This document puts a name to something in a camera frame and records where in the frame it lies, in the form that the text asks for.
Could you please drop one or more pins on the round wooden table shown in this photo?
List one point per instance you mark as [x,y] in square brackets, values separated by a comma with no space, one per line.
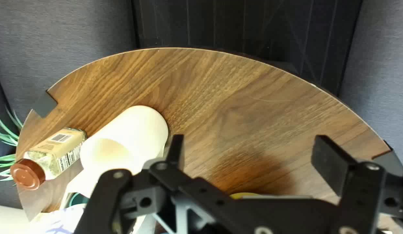
[247,126]

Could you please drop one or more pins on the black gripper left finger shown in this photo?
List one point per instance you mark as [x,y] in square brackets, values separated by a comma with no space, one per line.
[172,158]

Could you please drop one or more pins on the green potted plant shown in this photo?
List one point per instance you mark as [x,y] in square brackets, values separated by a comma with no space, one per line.
[9,139]

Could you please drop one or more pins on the white ceramic mug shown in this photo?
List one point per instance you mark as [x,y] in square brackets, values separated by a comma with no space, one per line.
[127,142]

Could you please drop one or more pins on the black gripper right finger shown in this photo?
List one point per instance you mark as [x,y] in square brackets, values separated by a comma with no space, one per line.
[351,181]

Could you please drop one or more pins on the spice jar with brown lid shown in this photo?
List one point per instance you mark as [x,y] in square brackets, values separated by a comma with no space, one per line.
[48,159]

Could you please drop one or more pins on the yellow bowl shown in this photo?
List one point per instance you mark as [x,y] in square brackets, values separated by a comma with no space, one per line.
[245,196]

